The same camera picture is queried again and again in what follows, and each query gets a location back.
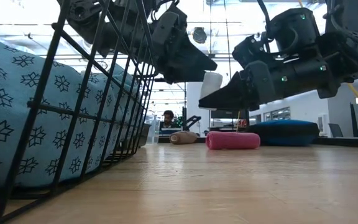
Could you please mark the black background rig frame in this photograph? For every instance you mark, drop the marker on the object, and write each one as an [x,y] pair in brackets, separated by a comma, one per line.
[158,80]

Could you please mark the dark office chair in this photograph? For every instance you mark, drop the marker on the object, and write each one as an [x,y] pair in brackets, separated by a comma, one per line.
[335,130]

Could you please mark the pink bandage roll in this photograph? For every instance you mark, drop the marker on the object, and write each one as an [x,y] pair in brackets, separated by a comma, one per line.
[232,140]

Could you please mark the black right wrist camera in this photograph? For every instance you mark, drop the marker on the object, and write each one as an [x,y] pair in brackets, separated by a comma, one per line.
[250,51]

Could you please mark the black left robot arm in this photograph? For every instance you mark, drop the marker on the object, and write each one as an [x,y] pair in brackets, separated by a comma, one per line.
[104,28]

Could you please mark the small white plastic bottle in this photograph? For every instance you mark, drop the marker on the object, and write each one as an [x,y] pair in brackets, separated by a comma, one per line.
[211,84]

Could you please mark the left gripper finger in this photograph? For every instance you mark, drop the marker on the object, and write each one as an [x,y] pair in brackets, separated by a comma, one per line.
[188,62]

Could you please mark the person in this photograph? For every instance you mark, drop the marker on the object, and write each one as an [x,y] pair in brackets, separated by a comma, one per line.
[168,118]

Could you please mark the black background robot arm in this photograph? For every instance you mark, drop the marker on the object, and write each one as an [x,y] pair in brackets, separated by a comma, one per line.
[191,121]

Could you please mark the white round column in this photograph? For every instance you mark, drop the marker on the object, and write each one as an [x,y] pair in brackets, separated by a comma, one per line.
[193,109]

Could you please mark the blue patterned cloth gown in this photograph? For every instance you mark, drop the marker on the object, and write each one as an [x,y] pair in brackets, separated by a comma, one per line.
[8,81]

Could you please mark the black overhead camera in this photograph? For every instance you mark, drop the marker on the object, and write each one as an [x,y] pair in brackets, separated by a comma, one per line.
[200,35]

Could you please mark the black computer monitor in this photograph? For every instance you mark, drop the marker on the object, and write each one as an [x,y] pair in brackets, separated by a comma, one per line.
[228,114]

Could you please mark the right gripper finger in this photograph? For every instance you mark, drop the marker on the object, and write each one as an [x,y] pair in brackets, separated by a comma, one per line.
[232,96]

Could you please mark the small tan plush object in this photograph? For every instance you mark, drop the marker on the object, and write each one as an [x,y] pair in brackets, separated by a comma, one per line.
[183,138]

